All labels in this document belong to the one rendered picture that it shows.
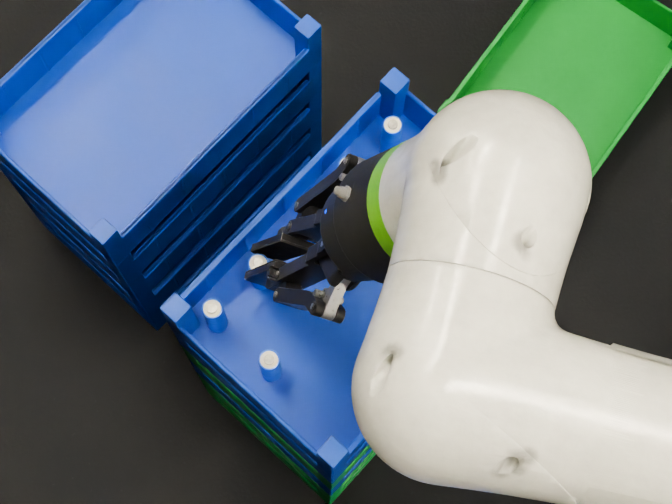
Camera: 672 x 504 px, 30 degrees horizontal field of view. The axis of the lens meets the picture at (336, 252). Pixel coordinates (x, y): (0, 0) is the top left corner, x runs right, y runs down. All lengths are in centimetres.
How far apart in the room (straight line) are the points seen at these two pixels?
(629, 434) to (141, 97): 76
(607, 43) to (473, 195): 102
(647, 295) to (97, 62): 73
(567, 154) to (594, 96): 95
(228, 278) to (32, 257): 50
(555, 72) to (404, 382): 104
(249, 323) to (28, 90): 36
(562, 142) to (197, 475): 90
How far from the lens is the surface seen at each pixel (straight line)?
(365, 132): 119
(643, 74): 170
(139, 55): 132
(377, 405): 69
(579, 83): 167
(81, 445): 155
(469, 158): 71
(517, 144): 71
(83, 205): 127
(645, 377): 69
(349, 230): 84
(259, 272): 105
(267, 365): 107
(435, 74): 166
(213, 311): 108
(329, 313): 93
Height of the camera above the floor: 152
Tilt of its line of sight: 75 degrees down
